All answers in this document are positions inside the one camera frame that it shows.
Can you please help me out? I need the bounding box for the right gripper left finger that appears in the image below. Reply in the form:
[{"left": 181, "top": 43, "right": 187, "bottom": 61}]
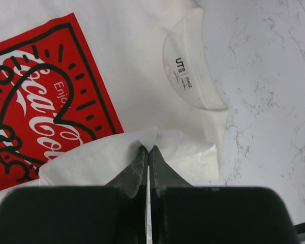
[{"left": 0, "top": 147, "right": 148, "bottom": 243}]

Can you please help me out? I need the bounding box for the white Coca-Cola t-shirt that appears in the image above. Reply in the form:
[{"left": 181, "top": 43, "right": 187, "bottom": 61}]
[{"left": 0, "top": 1, "right": 228, "bottom": 191}]

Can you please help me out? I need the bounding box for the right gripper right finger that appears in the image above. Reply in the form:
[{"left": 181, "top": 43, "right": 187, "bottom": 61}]
[{"left": 148, "top": 146, "right": 299, "bottom": 243}]

